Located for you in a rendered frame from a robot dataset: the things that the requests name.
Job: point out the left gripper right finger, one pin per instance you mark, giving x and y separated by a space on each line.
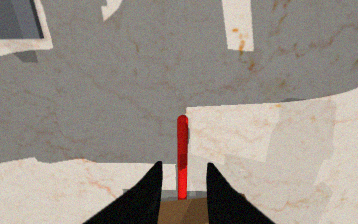
227 206

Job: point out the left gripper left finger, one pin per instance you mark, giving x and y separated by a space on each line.
132 207

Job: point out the brown wooden block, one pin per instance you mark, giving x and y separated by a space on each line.
187 211

